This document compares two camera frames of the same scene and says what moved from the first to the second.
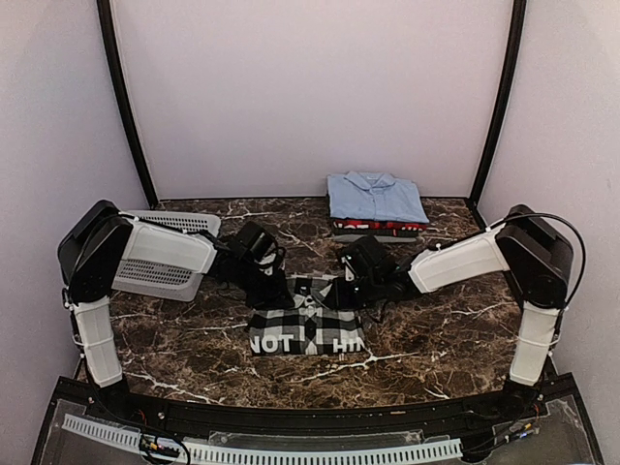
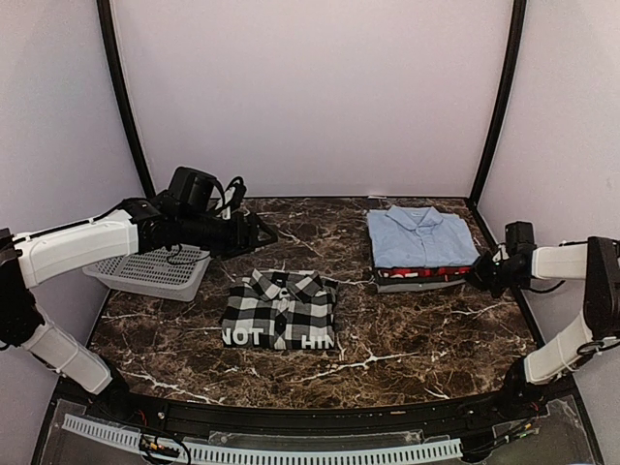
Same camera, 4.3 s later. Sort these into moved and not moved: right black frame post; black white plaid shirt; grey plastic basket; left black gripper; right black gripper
Moved: left black gripper; black white plaid shirt; right black gripper
Not moved: grey plastic basket; right black frame post
